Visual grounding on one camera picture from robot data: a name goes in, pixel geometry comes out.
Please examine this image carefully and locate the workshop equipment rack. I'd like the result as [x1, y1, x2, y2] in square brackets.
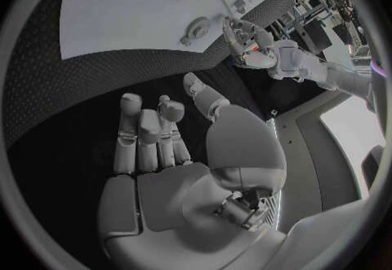
[294, 0, 370, 56]

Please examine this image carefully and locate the grey gear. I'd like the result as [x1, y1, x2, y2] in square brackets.
[184, 16, 212, 39]

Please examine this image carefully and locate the white task board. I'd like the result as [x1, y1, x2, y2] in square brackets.
[59, 0, 296, 60]

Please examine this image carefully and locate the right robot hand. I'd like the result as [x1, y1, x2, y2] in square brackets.
[96, 72, 289, 270]

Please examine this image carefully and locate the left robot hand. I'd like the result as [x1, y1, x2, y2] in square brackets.
[221, 18, 280, 70]

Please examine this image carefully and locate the grey peg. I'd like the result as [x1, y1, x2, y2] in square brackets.
[232, 0, 248, 15]

